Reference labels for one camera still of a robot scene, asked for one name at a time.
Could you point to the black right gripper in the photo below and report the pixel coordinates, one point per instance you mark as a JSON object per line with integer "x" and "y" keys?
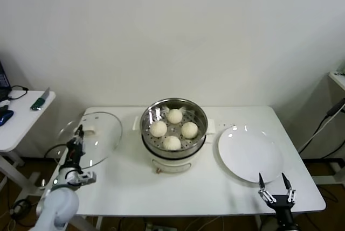
{"x": 282, "y": 201}

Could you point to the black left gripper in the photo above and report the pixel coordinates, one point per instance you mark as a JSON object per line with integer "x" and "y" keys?
{"x": 75, "y": 152}

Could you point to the round glass pot lid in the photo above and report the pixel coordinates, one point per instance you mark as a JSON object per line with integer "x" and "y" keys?
{"x": 105, "y": 134}

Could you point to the white steamed baozi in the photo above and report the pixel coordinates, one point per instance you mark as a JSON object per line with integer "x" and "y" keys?
{"x": 189, "y": 130}
{"x": 158, "y": 128}
{"x": 172, "y": 143}
{"x": 174, "y": 116}

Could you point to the stainless steel steamer basket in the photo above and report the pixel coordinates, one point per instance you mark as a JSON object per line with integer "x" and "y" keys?
{"x": 172, "y": 155}

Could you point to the large white plate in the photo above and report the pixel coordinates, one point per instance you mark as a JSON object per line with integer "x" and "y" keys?
{"x": 237, "y": 169}

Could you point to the white side table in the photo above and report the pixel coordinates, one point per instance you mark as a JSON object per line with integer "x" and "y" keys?
{"x": 21, "y": 123}

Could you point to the white table foot bar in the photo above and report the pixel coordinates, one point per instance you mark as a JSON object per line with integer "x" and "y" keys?
{"x": 337, "y": 167}

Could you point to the blue computer mouse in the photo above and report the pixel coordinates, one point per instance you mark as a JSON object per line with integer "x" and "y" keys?
{"x": 5, "y": 116}

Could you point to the white work table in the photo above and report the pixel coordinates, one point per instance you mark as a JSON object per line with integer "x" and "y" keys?
{"x": 188, "y": 196}

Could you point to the dark laptop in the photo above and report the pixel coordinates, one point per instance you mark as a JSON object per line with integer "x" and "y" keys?
{"x": 3, "y": 80}

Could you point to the white electric cooking pot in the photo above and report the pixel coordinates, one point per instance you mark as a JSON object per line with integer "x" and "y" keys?
{"x": 172, "y": 166}

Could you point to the black power adapter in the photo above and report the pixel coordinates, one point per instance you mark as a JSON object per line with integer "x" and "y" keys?
{"x": 335, "y": 108}

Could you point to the grey floor power strip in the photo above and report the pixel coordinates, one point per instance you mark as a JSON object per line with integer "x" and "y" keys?
{"x": 157, "y": 227}

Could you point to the white table with print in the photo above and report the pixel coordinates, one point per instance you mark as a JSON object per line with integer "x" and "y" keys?
{"x": 338, "y": 78}

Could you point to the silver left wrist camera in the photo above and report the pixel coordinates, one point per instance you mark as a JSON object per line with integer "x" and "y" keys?
{"x": 88, "y": 177}

